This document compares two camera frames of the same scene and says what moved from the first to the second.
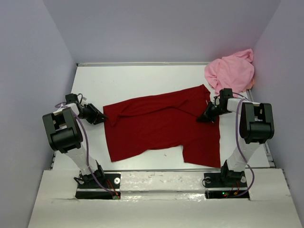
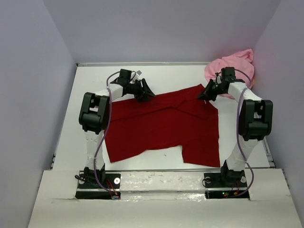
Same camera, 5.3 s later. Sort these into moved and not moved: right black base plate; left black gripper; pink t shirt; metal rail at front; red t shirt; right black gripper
Moved: right black gripper; left black gripper
Not moved: right black base plate; pink t shirt; red t shirt; metal rail at front
